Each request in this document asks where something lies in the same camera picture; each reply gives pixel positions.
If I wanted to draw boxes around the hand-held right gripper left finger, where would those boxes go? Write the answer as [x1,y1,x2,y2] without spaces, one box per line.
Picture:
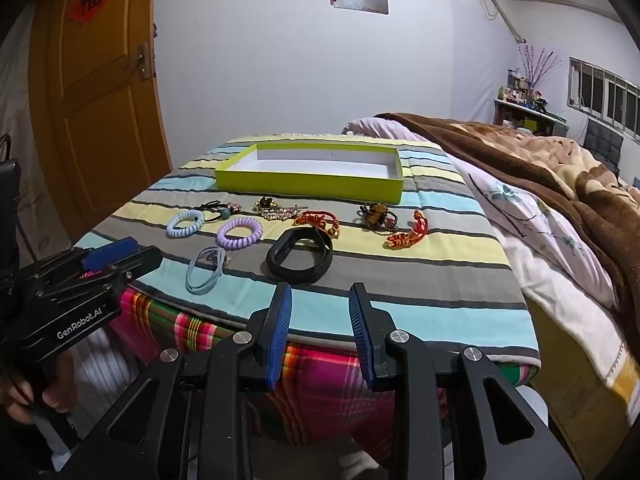
[57,282,293,480]

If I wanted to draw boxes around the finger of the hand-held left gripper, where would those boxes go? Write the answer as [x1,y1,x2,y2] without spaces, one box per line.
[119,246,164,287]
[80,237,141,272]

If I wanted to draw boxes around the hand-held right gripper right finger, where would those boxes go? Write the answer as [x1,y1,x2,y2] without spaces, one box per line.
[348,282,586,480]

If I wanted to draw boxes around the light blue spiral hair tie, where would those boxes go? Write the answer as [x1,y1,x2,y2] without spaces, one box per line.
[166,209,206,238]

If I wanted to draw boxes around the black silicone wristband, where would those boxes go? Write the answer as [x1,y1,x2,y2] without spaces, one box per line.
[265,227,334,279]

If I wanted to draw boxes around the pale blue elastic hair band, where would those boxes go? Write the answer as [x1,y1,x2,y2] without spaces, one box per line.
[185,245,232,294]

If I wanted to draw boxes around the purple spiral hair tie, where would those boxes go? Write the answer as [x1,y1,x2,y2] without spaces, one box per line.
[216,218,264,249]

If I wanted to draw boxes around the red orange knotted cord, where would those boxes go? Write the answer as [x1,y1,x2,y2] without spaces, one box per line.
[385,210,431,250]

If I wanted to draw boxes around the brown beaded bracelet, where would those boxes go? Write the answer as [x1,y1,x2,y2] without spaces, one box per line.
[357,201,399,233]

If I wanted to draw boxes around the lime green shallow box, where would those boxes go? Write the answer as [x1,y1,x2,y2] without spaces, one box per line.
[215,142,404,205]

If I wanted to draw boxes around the person's left hand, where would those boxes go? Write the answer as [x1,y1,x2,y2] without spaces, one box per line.
[0,362,76,426]

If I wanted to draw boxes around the striped blanket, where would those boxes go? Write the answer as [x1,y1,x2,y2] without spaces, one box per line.
[72,133,542,367]

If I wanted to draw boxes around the pink plaid cloth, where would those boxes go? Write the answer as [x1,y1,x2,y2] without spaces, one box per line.
[107,287,538,461]

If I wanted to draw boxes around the orange wooden door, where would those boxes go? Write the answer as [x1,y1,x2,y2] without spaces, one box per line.
[27,0,173,246]

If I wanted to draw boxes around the metal door latch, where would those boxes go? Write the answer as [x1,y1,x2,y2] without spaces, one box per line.
[137,42,153,81]

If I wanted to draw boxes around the pink floral quilt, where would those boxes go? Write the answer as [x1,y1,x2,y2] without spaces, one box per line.
[342,116,640,423]

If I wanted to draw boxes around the brown plush blanket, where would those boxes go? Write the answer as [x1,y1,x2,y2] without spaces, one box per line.
[375,112,640,341]

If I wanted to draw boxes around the wooden shelf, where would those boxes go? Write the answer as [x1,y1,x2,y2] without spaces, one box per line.
[492,97,571,136]

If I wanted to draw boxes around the clutter of bottles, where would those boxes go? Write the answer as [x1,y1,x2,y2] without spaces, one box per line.
[497,67,551,113]

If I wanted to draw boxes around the black padded chair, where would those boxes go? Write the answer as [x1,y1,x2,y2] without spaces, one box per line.
[582,117,626,173]

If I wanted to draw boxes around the pink flower branches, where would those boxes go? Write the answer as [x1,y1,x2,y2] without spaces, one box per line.
[517,42,556,91]

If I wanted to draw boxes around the window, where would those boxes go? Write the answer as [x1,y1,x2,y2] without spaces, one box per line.
[567,56,640,141]

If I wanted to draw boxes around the black hair tie with beads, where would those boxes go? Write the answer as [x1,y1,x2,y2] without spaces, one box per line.
[192,200,243,223]

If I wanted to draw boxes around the gold beaded bracelet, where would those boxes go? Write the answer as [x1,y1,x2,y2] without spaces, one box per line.
[254,196,301,222]

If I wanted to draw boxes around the wall pipe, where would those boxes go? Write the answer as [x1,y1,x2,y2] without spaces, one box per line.
[477,0,528,43]

